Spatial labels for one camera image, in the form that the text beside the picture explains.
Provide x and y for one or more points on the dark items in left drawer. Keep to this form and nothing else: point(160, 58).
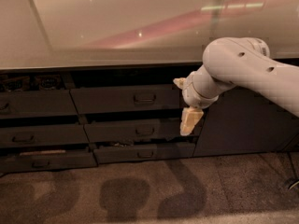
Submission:
point(46, 82)

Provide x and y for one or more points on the grey drawer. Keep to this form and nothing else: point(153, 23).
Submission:
point(146, 152)
point(125, 98)
point(48, 135)
point(133, 129)
point(36, 104)
point(60, 161)

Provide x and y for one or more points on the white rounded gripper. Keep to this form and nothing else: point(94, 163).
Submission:
point(189, 91)

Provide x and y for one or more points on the grey cabinet door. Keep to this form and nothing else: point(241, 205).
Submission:
point(242, 121)

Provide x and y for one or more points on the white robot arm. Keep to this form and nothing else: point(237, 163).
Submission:
point(229, 62)

